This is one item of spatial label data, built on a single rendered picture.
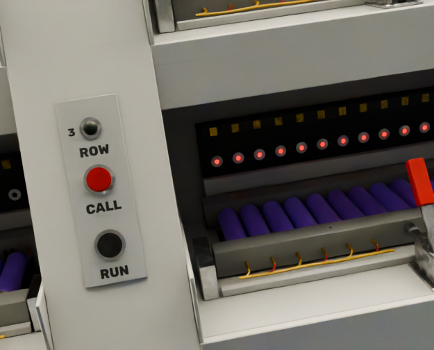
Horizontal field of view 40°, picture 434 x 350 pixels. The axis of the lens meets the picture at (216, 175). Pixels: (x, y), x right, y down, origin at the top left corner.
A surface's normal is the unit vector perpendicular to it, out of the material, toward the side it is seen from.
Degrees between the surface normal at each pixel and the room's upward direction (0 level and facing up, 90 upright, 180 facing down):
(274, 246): 110
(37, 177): 90
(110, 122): 90
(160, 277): 90
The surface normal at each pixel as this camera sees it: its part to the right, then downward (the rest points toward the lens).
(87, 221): 0.09, -0.01
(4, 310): 0.15, 0.33
